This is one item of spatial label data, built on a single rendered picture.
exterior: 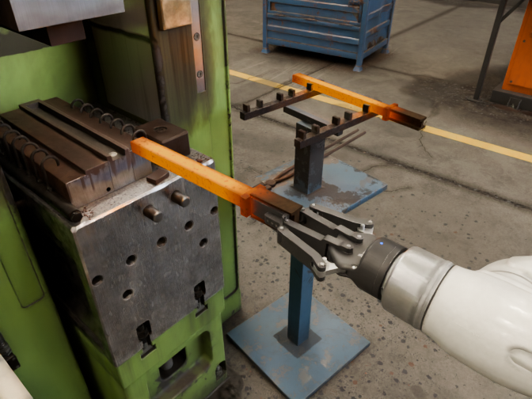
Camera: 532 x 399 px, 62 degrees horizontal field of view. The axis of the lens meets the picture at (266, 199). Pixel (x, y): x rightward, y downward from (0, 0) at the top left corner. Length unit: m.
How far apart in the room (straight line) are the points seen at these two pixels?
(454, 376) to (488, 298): 1.36
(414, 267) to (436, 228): 1.97
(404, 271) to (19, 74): 1.14
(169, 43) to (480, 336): 0.96
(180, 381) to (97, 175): 0.82
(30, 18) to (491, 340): 0.80
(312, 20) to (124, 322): 4.03
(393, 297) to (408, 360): 1.32
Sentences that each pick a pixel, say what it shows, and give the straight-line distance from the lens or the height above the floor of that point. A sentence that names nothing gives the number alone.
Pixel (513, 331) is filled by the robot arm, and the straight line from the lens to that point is 0.52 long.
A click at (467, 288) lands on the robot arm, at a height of 1.10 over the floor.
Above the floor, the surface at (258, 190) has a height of 1.08.
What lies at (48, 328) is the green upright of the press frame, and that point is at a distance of 1.33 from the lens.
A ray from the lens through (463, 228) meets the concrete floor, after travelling 2.56.
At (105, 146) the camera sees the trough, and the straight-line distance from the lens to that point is 1.07.
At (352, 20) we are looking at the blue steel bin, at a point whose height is 0.45.
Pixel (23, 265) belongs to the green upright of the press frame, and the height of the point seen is 0.74.
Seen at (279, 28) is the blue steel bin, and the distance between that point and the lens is 5.02.
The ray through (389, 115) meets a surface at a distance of 1.21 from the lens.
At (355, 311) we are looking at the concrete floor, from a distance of 1.97.
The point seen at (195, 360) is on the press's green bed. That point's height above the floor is 0.17.
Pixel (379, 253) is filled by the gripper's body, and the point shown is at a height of 1.09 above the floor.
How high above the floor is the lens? 1.45
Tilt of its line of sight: 35 degrees down
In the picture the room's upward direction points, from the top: straight up
